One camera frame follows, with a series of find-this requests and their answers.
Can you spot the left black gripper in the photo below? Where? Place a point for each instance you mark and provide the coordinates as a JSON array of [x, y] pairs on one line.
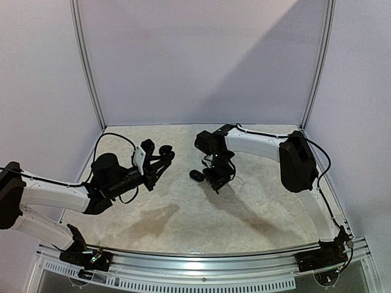
[[152, 177]]

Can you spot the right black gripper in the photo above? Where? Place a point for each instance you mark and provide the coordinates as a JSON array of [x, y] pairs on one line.
[[217, 177]]

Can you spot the black round charging case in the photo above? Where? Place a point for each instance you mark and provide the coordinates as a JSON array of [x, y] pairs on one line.
[[166, 153]]

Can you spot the black oval charging case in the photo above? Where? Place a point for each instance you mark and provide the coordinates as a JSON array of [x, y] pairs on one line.
[[196, 176]]

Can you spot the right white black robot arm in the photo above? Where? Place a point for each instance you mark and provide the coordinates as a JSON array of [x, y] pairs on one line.
[[298, 170]]

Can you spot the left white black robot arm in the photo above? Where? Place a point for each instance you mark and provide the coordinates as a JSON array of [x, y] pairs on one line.
[[20, 190]]

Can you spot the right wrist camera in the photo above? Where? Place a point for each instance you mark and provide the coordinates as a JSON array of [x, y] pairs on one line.
[[207, 161]]

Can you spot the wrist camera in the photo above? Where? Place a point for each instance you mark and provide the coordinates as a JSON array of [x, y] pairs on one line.
[[207, 161], [142, 155]]

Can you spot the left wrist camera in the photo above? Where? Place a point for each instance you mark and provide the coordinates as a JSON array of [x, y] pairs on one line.
[[142, 155]]

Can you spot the aluminium front rail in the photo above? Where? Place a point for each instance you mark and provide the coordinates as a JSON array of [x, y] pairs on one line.
[[271, 271]]

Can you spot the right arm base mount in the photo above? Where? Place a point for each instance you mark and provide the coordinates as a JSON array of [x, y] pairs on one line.
[[336, 254]]

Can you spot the left aluminium corner post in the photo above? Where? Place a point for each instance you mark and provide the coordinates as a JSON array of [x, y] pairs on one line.
[[85, 62]]

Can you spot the aluminium corner post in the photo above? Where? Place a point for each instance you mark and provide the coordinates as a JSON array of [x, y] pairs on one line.
[[320, 62], [85, 62]]

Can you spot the right aluminium corner post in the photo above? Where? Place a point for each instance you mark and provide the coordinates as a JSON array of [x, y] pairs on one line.
[[320, 62]]

